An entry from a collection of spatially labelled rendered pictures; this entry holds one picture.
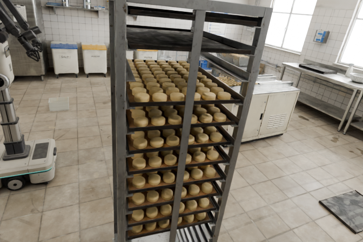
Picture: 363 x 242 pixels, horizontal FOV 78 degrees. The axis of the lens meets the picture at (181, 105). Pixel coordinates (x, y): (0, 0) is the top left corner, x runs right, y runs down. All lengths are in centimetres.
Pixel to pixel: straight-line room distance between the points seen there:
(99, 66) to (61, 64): 83
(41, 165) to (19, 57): 341
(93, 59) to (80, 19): 107
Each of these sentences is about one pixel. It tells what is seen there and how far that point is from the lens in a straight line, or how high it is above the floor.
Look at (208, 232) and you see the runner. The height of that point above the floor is 77.
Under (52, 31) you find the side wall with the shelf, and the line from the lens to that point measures 646.
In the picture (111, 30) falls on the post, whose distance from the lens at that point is 127.
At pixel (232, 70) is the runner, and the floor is 158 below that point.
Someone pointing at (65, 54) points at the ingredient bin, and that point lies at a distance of 586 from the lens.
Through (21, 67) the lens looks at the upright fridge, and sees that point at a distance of 576.
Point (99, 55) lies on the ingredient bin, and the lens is 587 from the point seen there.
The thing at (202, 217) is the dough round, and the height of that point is 88.
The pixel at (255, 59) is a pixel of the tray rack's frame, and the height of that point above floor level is 165.
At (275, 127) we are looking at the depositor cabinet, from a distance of 386.
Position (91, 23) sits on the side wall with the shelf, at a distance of 641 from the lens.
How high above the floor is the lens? 179
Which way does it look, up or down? 23 degrees down
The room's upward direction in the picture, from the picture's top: 6 degrees clockwise
